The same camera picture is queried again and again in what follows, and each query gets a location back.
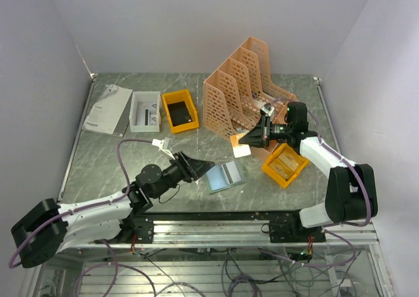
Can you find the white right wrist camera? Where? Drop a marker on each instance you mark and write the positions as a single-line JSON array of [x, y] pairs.
[[267, 110]]

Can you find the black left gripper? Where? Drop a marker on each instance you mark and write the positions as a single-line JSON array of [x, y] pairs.
[[191, 169]]

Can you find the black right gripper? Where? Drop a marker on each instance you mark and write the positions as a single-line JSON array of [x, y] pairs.
[[260, 135]]

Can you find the white plastic box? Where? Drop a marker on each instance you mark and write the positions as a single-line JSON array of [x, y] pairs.
[[144, 114]]

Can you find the orange credit card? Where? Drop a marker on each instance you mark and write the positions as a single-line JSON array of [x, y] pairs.
[[239, 150]]

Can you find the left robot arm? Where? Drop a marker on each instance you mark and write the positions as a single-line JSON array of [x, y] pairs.
[[49, 227]]

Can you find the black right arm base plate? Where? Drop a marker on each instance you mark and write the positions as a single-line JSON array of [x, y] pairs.
[[286, 227]]

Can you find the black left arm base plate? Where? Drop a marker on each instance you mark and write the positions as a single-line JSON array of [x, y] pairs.
[[138, 229]]

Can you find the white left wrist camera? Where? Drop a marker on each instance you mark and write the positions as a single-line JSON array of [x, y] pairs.
[[162, 146]]

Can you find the yellow bin with black item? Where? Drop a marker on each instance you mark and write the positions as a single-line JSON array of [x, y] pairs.
[[181, 111]]

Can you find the white paper booklet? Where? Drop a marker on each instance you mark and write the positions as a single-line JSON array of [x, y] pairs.
[[109, 115]]

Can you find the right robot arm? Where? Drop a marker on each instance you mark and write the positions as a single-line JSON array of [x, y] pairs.
[[351, 191]]

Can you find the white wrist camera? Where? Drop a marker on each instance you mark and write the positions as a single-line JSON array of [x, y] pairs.
[[267, 110], [162, 146]]

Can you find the yellow bin with boxes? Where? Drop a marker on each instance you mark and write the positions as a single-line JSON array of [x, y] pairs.
[[284, 165]]

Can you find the silver magnetic stripe card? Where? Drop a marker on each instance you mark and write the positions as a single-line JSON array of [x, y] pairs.
[[232, 173]]

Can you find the green card holder wallet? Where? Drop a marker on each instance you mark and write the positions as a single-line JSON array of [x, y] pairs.
[[216, 180]]

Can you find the peach plastic file organizer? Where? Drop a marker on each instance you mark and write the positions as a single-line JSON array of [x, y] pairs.
[[239, 87]]

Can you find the aluminium frame rail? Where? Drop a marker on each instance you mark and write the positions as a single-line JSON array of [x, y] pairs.
[[240, 233]]

